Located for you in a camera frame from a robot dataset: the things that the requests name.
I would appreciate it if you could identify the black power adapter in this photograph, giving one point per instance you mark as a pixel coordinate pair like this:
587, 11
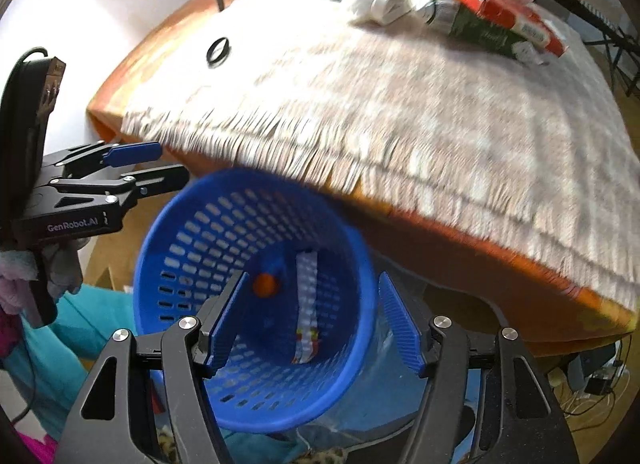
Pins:
596, 384

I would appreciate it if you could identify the small white printed cup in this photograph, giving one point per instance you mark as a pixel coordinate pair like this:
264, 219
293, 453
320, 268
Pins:
390, 3

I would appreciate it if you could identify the small white wrapper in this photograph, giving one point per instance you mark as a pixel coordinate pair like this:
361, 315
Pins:
530, 53

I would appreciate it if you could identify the beige plaid fringed blanket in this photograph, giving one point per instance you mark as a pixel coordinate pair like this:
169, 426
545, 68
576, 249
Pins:
400, 118

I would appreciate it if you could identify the small orange ball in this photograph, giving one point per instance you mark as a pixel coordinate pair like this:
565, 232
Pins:
265, 285

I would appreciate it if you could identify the red and white carton box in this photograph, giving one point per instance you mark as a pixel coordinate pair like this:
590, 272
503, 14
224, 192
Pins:
500, 8

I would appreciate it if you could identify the blue plastic basket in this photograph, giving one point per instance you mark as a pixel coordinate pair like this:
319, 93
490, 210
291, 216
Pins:
200, 224

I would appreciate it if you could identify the green and white milk carton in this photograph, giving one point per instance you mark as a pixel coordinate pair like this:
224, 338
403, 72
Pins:
480, 31

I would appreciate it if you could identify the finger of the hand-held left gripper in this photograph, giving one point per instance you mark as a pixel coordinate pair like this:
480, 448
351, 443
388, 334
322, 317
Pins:
135, 151
165, 176

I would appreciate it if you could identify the leopard print cloth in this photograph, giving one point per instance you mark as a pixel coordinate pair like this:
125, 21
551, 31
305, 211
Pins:
320, 458

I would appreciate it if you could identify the silver foil wrapper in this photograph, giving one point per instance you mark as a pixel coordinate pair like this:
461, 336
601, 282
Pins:
440, 13

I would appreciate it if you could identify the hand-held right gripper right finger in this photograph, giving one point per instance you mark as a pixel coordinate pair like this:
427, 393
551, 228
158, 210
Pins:
400, 324

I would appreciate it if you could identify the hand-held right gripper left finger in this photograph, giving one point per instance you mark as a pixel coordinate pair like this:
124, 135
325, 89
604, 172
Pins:
227, 324

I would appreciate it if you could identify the person's left hand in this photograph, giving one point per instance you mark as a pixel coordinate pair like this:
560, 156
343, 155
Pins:
65, 269

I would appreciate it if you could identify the white strip packaging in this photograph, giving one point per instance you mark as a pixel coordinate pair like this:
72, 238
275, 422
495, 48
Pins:
306, 294

